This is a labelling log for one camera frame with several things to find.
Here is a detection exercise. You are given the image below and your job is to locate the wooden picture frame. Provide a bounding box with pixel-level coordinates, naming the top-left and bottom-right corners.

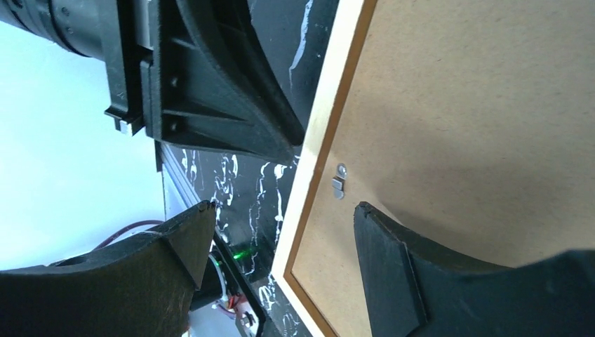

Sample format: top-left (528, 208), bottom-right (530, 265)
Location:
top-left (272, 1), bottom-right (376, 336)

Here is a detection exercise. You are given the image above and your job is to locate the brown backing board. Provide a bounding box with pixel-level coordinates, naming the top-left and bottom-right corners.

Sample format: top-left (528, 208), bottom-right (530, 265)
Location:
top-left (292, 1), bottom-right (594, 336)

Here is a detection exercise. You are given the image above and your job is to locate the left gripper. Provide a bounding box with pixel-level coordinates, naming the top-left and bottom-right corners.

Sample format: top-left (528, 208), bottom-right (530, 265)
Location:
top-left (1, 1), bottom-right (162, 137)

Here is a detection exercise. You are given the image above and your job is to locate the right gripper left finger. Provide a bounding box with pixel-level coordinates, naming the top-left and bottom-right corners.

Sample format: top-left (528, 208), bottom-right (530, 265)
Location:
top-left (1, 201), bottom-right (216, 336)

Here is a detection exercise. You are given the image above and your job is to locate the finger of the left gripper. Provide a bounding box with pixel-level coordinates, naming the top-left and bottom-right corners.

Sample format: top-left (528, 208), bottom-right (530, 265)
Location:
top-left (176, 1), bottom-right (305, 146)
top-left (140, 1), bottom-right (296, 164)

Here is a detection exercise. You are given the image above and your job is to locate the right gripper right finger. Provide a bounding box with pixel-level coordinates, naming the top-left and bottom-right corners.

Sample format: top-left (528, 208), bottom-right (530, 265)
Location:
top-left (354, 202), bottom-right (594, 336)

